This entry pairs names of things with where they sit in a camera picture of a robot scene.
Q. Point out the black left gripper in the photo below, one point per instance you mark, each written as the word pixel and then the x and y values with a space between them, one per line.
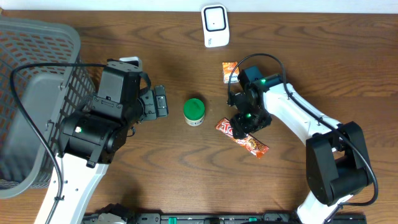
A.
pixel 150 111

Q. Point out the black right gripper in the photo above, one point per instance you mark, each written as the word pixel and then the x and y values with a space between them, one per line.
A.
pixel 240 126

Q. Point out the red brown chocolate bar wrapper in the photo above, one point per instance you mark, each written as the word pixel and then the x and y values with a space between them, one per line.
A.
pixel 249 142

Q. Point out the green lid jar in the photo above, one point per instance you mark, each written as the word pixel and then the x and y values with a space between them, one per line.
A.
pixel 194 112

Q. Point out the small orange carton box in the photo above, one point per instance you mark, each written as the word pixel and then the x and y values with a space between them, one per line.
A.
pixel 230 72

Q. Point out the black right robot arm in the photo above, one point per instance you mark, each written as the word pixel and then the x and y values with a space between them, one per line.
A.
pixel 337 160

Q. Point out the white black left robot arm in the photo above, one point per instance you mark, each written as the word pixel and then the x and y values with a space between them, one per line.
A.
pixel 89 140

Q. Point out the white black barcode scanner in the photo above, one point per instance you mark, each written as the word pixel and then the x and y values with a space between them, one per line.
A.
pixel 215 25

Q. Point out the dark grey plastic basket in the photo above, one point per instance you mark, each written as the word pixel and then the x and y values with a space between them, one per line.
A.
pixel 48 94

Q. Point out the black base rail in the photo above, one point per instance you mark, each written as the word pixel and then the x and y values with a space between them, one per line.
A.
pixel 116 213

